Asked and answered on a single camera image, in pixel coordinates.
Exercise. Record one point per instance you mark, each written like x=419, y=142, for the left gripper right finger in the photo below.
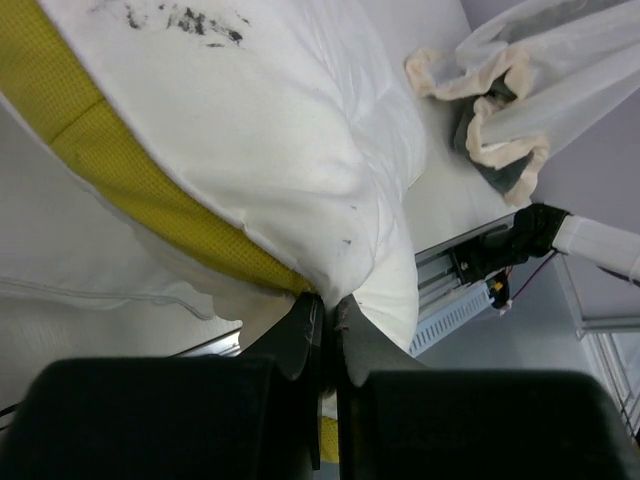
x=399, y=419

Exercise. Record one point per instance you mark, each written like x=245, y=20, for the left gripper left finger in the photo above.
x=251, y=416

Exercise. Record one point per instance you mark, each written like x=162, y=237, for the white pillow yellow band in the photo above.
x=263, y=147

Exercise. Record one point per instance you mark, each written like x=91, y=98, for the grey cream frilled pillowcase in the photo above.
x=533, y=79

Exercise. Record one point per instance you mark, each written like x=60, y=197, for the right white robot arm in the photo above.
x=540, y=229

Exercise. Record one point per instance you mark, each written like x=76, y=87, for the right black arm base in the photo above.
x=489, y=252

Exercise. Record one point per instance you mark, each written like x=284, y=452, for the slotted grey cable duct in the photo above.
x=448, y=314

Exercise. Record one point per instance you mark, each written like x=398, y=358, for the aluminium mounting rail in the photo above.
x=446, y=271

